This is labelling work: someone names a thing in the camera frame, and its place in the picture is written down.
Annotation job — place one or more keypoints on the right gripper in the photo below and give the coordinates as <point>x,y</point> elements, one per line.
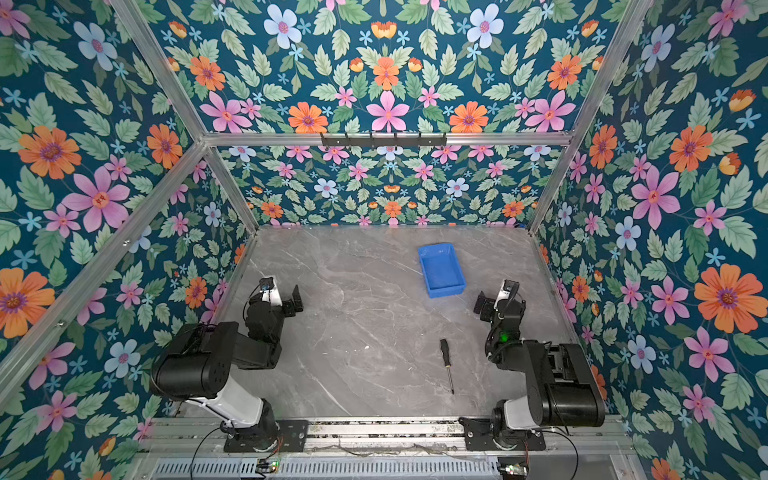
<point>490,304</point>

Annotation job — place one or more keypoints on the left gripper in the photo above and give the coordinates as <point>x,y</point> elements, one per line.
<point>283,307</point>

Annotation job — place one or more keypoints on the black handle screwdriver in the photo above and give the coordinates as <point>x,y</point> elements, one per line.
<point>445,353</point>

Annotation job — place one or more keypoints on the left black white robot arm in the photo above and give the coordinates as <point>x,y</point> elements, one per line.
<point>195,367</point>

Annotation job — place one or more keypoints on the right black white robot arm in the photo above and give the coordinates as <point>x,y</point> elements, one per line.
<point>560,387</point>

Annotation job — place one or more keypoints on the blue plastic bin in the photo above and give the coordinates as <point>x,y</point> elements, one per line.
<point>441,270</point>

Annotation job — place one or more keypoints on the small green circuit board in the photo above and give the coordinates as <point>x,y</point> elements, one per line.
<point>268,466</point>

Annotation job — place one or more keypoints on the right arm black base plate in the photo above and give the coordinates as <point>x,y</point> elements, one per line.
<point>486,434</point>

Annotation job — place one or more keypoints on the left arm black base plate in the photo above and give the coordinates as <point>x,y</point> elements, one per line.
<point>286,436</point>

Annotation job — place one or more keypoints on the aluminium front mounting rail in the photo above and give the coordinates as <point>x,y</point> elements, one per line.
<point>371,436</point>

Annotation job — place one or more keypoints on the black bracket on top bar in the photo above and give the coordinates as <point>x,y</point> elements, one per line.
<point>371,140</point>

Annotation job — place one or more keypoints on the white vented cable duct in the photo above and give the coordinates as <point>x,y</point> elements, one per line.
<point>329,468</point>

